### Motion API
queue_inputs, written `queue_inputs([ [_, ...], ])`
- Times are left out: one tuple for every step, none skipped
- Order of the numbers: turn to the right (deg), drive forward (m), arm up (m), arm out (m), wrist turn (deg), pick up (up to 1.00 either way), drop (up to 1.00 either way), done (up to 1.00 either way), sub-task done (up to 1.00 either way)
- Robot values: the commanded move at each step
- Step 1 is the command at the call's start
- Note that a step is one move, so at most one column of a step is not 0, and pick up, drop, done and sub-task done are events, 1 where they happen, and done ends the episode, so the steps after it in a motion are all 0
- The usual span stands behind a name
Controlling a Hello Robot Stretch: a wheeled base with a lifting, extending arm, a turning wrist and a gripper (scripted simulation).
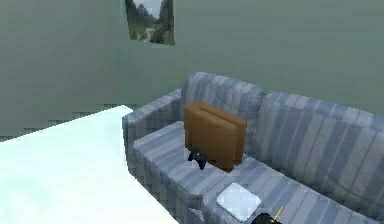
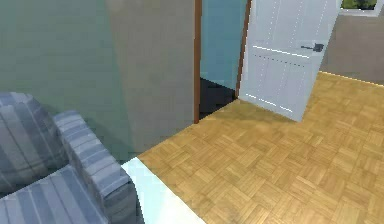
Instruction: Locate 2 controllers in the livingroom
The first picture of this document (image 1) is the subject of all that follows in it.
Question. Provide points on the brown cushion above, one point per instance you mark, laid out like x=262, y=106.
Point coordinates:
x=213, y=133

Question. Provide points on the black game controller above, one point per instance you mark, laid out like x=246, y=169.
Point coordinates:
x=265, y=219
x=198, y=158

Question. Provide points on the framed landscape picture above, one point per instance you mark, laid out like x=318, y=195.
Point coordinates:
x=151, y=21

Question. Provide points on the white square box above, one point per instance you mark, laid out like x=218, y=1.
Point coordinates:
x=238, y=201

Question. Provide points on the blue striped sofa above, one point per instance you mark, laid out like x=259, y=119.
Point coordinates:
x=300, y=140

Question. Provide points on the yellow pencil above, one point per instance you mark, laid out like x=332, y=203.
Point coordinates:
x=278, y=212

